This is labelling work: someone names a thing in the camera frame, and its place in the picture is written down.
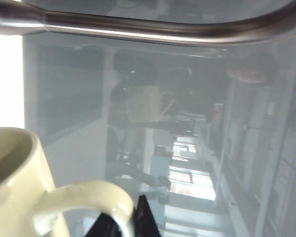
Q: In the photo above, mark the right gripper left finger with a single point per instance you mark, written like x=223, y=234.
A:
x=104, y=228

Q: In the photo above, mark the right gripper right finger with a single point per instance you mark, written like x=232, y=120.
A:
x=144, y=222

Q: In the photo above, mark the cream ceramic mug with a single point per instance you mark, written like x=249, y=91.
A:
x=14, y=185

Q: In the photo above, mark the brushed steel faucet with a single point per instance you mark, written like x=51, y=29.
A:
x=138, y=27

